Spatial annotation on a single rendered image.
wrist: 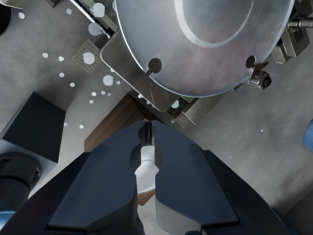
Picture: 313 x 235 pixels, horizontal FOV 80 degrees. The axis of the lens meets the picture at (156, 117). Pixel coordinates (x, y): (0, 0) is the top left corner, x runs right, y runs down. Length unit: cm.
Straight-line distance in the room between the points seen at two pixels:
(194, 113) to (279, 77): 133
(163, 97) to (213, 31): 12
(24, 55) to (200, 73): 90
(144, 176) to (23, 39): 83
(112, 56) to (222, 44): 17
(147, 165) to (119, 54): 72
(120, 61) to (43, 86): 86
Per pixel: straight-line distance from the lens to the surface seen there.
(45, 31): 106
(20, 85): 113
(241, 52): 37
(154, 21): 28
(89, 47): 89
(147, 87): 29
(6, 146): 74
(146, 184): 102
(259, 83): 40
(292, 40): 49
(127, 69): 28
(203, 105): 53
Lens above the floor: 105
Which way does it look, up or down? 57 degrees down
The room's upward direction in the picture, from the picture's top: 141 degrees clockwise
